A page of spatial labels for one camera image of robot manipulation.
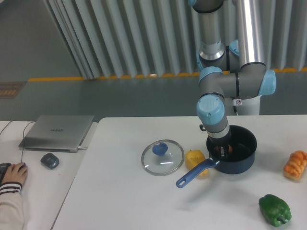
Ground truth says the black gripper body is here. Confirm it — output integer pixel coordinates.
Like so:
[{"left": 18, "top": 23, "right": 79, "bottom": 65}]
[{"left": 209, "top": 134, "right": 231, "bottom": 146}]

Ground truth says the orange egg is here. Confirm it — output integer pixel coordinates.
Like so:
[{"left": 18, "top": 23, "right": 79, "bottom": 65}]
[{"left": 215, "top": 145, "right": 233, "bottom": 154}]

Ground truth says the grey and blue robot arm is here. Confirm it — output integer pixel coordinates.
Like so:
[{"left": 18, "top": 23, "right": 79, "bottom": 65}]
[{"left": 189, "top": 0, "right": 276, "bottom": 157}]

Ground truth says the white striped sleeve forearm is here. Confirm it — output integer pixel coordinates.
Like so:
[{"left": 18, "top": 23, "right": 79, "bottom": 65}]
[{"left": 0, "top": 182, "right": 24, "bottom": 230}]

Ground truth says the person's hand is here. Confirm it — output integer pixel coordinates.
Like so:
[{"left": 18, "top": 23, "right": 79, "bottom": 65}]
[{"left": 1, "top": 162, "right": 28, "bottom": 185}]

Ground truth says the yellow bell pepper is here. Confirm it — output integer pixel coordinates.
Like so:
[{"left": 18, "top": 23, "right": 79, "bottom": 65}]
[{"left": 184, "top": 149, "right": 206, "bottom": 171}]

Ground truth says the glass lid with blue knob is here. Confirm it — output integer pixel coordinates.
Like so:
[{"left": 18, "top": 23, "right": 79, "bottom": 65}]
[{"left": 141, "top": 139, "right": 184, "bottom": 176}]

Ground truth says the orange braided bread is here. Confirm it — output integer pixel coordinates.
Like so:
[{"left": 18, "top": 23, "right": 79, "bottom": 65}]
[{"left": 283, "top": 150, "right": 307, "bottom": 181}]

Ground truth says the green bell pepper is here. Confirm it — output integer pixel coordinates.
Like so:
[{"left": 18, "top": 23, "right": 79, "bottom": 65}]
[{"left": 259, "top": 194, "right": 292, "bottom": 227}]

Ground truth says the grey folding partition screen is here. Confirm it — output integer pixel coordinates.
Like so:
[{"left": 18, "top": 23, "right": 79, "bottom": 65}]
[{"left": 45, "top": 0, "right": 307, "bottom": 79}]

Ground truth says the silver laptop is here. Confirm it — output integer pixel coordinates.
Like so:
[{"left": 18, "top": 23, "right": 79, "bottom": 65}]
[{"left": 19, "top": 115, "right": 94, "bottom": 152}]

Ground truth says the dark grey earbuds case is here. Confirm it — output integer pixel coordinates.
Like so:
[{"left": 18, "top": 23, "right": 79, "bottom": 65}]
[{"left": 40, "top": 152, "right": 59, "bottom": 170}]

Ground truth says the black keyboard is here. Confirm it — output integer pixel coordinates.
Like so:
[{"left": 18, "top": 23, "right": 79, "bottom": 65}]
[{"left": 0, "top": 163, "right": 11, "bottom": 183}]

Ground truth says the dark blue pot with handle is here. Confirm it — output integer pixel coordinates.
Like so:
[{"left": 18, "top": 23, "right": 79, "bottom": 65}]
[{"left": 176, "top": 125, "right": 257, "bottom": 188}]

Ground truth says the black mouse cable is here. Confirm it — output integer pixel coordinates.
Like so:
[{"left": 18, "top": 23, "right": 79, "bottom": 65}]
[{"left": 0, "top": 120, "right": 36, "bottom": 164}]

